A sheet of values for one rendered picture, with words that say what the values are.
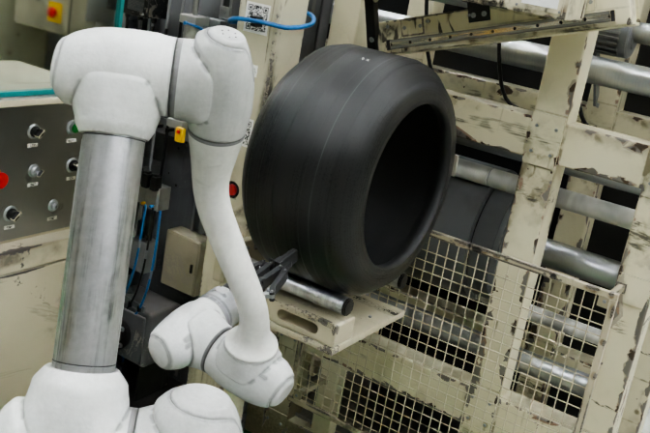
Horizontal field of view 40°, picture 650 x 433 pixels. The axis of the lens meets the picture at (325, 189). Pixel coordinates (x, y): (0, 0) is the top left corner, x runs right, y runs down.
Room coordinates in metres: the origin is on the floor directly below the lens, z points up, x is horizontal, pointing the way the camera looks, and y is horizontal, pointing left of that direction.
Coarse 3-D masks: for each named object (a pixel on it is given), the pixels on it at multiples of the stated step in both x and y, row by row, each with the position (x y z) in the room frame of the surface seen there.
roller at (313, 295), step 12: (288, 276) 2.07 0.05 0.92; (288, 288) 2.06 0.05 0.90; (300, 288) 2.04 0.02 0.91; (312, 288) 2.03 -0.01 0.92; (324, 288) 2.03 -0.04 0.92; (312, 300) 2.02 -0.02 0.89; (324, 300) 2.00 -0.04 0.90; (336, 300) 1.99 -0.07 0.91; (348, 300) 1.99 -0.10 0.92; (348, 312) 1.99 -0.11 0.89
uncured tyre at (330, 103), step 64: (320, 64) 2.08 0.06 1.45; (384, 64) 2.06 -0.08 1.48; (256, 128) 2.01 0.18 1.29; (320, 128) 1.93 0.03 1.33; (384, 128) 1.95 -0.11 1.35; (448, 128) 2.23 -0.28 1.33; (256, 192) 1.96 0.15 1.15; (320, 192) 1.88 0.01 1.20; (384, 192) 2.42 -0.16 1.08; (320, 256) 1.91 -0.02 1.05; (384, 256) 2.27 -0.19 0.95
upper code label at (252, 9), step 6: (252, 6) 2.27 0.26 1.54; (258, 6) 2.26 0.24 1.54; (264, 6) 2.25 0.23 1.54; (270, 6) 2.24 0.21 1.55; (246, 12) 2.28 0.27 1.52; (252, 12) 2.27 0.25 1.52; (258, 12) 2.26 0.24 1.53; (264, 12) 2.25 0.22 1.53; (264, 18) 2.25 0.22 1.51; (246, 24) 2.27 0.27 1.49; (246, 30) 2.27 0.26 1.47; (252, 30) 2.26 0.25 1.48; (258, 30) 2.25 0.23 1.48; (264, 30) 2.24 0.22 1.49
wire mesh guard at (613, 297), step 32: (416, 320) 2.41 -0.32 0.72; (576, 320) 2.18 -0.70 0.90; (608, 320) 2.14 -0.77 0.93; (352, 384) 2.49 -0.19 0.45; (480, 384) 2.29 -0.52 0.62; (576, 384) 2.17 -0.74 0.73; (320, 416) 2.53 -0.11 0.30; (384, 416) 2.43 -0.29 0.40; (448, 416) 2.33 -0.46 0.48; (544, 416) 2.20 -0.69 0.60
